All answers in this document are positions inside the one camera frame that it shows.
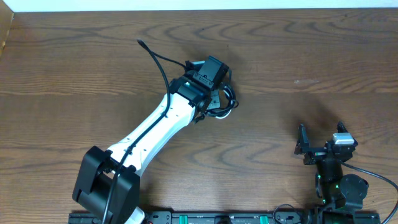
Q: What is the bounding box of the black left camera cable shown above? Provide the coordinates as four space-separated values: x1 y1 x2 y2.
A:
101 39 188 224

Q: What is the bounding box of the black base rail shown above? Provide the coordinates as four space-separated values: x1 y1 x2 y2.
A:
67 211 381 224

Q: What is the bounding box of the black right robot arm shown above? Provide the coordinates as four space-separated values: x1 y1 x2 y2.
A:
294 121 381 224

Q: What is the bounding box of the white USB cable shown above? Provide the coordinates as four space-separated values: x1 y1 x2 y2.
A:
215 87 234 120

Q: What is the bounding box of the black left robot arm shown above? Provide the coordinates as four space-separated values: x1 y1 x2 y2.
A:
72 56 234 223

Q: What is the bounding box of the black USB cable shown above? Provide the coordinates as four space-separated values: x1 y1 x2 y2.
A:
206 83 239 118

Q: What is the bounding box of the black camera cable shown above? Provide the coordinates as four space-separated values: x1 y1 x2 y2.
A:
101 39 188 224
340 160 398 224

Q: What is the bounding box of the black right camera cable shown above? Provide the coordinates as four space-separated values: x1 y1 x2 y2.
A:
340 160 398 224

